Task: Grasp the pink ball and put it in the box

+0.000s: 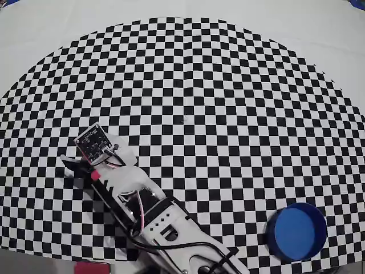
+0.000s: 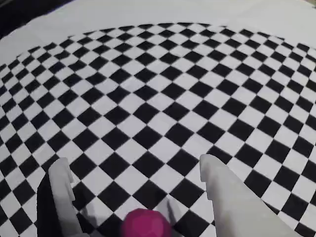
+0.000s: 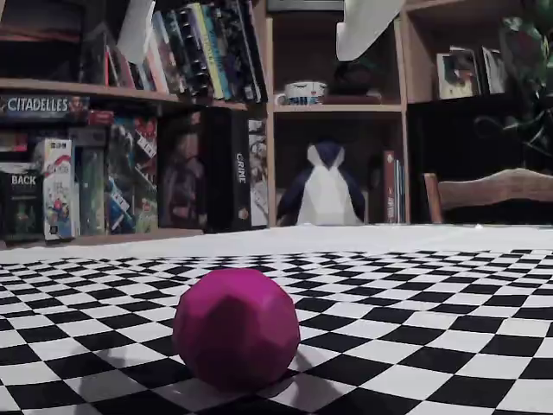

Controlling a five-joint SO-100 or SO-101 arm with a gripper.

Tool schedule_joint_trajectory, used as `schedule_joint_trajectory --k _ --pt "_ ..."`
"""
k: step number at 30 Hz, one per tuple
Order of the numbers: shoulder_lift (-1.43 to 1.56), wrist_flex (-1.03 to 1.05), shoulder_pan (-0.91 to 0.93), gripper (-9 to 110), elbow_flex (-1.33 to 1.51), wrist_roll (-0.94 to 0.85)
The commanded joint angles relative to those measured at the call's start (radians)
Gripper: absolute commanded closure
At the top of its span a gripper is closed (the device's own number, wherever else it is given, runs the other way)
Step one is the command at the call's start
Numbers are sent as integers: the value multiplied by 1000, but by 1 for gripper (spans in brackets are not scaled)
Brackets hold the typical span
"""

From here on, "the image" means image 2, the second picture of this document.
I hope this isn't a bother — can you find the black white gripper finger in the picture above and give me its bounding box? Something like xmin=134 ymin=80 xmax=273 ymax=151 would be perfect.
xmin=37 ymin=158 xmax=83 ymax=237

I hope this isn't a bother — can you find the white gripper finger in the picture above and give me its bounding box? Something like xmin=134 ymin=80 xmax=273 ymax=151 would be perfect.
xmin=199 ymin=154 xmax=299 ymax=237

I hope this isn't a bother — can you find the pink ball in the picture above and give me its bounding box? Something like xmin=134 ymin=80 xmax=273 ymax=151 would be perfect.
xmin=119 ymin=208 xmax=173 ymax=237

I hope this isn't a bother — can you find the black and white checkerboard mat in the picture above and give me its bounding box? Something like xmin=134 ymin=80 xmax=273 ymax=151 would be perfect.
xmin=0 ymin=0 xmax=316 ymax=237

